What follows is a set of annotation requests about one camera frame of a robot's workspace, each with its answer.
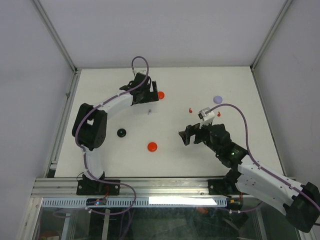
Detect aluminium frame post right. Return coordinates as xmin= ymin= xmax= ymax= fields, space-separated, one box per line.
xmin=250 ymin=0 xmax=294 ymax=72

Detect black earbud charging case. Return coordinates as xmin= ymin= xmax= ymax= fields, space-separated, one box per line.
xmin=117 ymin=128 xmax=127 ymax=138

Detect aluminium frame post left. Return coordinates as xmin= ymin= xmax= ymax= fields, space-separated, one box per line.
xmin=30 ymin=0 xmax=78 ymax=73

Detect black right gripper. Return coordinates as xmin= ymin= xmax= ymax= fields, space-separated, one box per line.
xmin=178 ymin=118 xmax=221 ymax=156

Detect aluminium frame post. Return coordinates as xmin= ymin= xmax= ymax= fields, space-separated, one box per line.
xmin=30 ymin=0 xmax=78 ymax=73
xmin=250 ymin=0 xmax=294 ymax=72

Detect grey slotted cable tray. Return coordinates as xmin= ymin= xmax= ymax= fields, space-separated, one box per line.
xmin=42 ymin=196 xmax=227 ymax=208

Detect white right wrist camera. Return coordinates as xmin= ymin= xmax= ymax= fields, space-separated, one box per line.
xmin=198 ymin=107 xmax=216 ymax=128

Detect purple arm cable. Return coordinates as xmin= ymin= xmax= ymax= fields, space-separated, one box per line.
xmin=209 ymin=103 xmax=320 ymax=226
xmin=74 ymin=56 xmax=151 ymax=215

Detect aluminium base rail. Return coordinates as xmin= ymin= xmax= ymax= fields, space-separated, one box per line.
xmin=32 ymin=176 xmax=300 ymax=200

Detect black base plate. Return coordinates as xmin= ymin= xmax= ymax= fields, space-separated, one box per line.
xmin=207 ymin=178 xmax=240 ymax=198
xmin=76 ymin=178 xmax=121 ymax=196

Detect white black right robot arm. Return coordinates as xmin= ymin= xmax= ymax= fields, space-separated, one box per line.
xmin=178 ymin=123 xmax=320 ymax=233

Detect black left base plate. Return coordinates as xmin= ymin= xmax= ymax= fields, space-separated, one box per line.
xmin=76 ymin=178 xmax=121 ymax=196

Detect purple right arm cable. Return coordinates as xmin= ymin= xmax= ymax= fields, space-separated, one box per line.
xmin=209 ymin=103 xmax=320 ymax=226

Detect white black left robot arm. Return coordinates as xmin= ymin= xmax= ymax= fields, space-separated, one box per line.
xmin=71 ymin=72 xmax=159 ymax=195

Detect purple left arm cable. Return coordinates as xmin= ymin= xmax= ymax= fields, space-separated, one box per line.
xmin=74 ymin=56 xmax=151 ymax=215

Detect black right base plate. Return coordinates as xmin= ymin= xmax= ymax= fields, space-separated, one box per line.
xmin=207 ymin=178 xmax=240 ymax=198

